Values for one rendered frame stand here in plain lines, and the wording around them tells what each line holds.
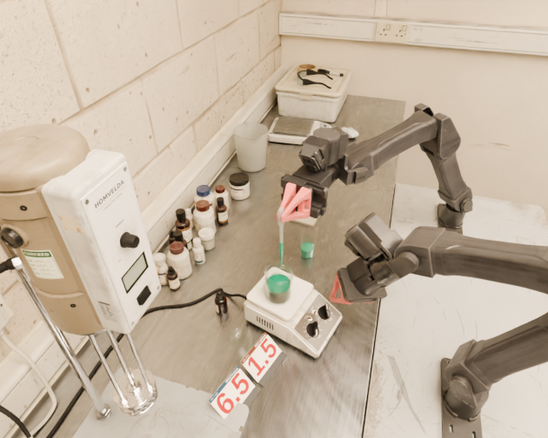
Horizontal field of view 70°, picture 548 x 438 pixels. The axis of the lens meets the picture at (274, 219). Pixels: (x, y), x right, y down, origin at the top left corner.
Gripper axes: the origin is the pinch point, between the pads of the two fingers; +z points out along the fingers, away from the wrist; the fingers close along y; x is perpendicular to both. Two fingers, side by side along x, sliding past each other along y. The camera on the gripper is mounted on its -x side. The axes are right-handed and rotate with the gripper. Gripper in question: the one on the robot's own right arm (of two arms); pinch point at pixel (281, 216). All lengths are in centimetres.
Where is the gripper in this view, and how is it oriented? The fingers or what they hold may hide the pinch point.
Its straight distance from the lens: 74.6
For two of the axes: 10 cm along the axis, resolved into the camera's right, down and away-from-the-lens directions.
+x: 0.1, 7.7, 6.3
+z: -5.5, 5.4, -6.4
